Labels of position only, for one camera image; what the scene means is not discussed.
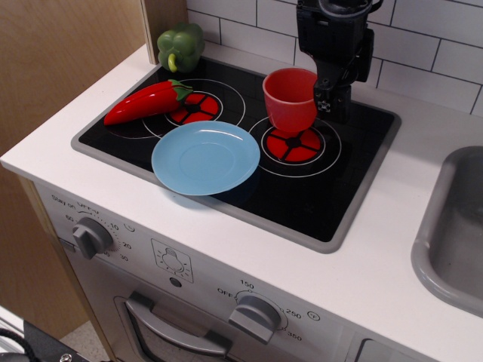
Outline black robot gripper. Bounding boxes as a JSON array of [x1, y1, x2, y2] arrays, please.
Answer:
[[297, 1, 374, 124]]

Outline red plastic toy cup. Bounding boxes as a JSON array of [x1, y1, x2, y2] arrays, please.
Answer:
[[263, 68, 317, 133]]

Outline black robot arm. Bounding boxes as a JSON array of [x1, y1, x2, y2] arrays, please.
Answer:
[[296, 0, 382, 123]]

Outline blue plastic toy plate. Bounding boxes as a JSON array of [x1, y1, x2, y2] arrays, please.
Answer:
[[151, 121, 260, 196]]

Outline black toy stovetop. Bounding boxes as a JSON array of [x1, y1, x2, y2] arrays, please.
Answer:
[[72, 59, 401, 253]]

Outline green toy bell pepper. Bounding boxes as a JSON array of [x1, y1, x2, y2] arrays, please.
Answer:
[[157, 23, 205, 73]]

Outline red toy chili pepper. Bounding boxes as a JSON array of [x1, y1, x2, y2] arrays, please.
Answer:
[[103, 79, 193, 126]]

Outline grey toy sink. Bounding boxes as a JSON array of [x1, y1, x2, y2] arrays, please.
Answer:
[[411, 146, 482, 317]]

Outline grey temperature knob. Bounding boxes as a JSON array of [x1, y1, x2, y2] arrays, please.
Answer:
[[229, 294, 281, 345]]

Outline grey timer knob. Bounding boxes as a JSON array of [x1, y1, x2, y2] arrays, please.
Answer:
[[72, 217, 113, 259]]

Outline grey oven door handle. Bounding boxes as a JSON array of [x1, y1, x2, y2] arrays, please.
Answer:
[[125, 293, 232, 358]]

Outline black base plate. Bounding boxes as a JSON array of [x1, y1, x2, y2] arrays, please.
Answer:
[[1, 321, 88, 362]]

